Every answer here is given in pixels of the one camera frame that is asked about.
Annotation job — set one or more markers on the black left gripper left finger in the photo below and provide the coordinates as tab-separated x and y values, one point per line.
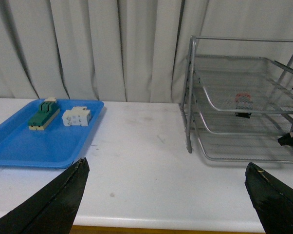
52	210

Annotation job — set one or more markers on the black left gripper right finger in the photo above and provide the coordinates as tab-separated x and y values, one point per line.
271	198

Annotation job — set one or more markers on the red emergency stop button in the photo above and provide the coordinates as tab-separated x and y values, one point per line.
243	102

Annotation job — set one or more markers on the silver mesh three-tier rack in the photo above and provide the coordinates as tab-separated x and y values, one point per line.
219	68

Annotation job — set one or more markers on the blue plastic tray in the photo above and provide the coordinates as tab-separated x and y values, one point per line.
56	147

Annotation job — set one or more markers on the white circuit breaker block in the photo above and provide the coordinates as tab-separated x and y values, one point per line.
77	116

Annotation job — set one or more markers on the grey pleated curtain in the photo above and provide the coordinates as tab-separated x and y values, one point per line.
119	50

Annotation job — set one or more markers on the green knife switch block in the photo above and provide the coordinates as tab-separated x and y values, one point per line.
47	112

